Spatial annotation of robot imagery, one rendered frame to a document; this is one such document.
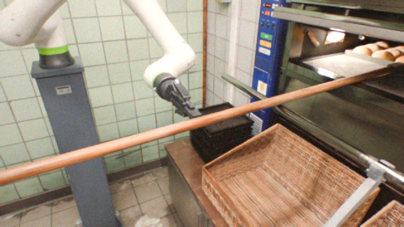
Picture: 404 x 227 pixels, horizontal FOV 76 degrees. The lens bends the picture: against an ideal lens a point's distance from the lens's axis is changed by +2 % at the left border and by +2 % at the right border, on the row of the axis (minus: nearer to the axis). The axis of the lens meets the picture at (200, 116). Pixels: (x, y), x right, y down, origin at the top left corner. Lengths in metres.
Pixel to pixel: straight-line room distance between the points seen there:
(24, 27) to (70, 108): 0.41
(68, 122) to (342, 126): 1.24
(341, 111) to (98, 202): 1.38
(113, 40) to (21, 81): 0.61
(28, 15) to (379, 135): 1.32
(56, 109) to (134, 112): 0.85
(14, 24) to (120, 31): 0.88
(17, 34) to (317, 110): 1.25
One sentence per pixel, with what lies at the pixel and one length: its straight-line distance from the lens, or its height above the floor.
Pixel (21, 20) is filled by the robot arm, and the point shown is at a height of 1.42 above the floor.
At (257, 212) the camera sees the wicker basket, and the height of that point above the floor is 0.59.
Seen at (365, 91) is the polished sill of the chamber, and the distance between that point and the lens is 1.16.
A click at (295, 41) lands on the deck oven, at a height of 1.28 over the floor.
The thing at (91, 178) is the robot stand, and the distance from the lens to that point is 1.59.
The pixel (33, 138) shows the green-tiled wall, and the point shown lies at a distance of 2.12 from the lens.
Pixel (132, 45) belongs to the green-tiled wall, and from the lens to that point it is 1.93.
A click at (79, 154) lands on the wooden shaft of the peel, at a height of 1.20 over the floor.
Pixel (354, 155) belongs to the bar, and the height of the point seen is 1.16.
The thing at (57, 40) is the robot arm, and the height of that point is 1.32.
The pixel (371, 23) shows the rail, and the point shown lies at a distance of 0.96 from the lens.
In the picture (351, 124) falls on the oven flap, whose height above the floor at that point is 1.02.
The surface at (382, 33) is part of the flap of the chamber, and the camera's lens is 0.94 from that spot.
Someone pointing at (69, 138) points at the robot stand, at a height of 0.85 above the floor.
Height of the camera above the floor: 1.57
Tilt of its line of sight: 29 degrees down
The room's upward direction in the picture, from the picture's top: straight up
